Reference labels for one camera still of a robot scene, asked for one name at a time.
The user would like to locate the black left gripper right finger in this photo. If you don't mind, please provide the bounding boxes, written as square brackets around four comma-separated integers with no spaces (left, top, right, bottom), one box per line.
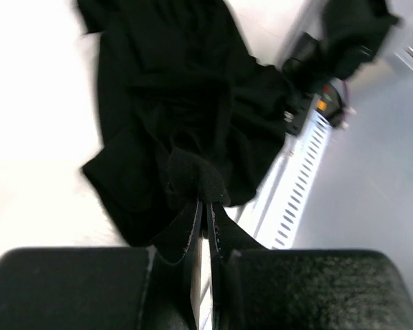
[206,203,413,329]

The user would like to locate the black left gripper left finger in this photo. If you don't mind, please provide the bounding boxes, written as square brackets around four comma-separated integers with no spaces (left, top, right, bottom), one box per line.
[0,201,202,329]

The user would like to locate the black tank top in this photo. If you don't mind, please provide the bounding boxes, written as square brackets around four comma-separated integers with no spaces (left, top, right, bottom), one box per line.
[77,1,291,246]

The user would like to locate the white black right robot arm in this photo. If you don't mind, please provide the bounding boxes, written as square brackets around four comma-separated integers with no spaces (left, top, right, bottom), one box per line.
[319,0,401,80]

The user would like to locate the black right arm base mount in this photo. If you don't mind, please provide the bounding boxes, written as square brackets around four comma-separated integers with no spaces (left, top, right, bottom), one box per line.
[282,32,328,136]

